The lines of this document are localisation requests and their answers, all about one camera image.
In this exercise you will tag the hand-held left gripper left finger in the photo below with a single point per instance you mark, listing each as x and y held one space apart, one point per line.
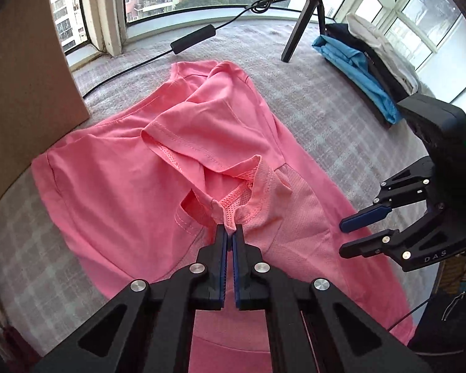
224 276

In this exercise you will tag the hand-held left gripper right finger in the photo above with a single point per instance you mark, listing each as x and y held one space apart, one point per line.
237 276

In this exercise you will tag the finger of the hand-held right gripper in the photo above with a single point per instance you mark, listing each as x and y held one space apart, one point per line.
365 245
363 218

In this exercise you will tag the pink t-shirt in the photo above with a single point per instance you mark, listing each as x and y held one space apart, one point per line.
120 171

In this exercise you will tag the pink plaid blanket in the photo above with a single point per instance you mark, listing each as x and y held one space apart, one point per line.
326 143

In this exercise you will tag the black folded garment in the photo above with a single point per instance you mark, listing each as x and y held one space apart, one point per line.
388 81

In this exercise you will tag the person's black jacket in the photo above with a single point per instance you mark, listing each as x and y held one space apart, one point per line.
450 326

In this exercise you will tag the blue folded garment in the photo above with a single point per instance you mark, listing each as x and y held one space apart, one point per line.
353 70

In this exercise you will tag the black tripod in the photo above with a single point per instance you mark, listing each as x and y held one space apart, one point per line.
295 39

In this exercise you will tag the light wooden board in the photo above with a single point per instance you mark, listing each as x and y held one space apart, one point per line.
23 85

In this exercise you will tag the white window frame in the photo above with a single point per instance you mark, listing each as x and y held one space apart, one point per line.
105 15

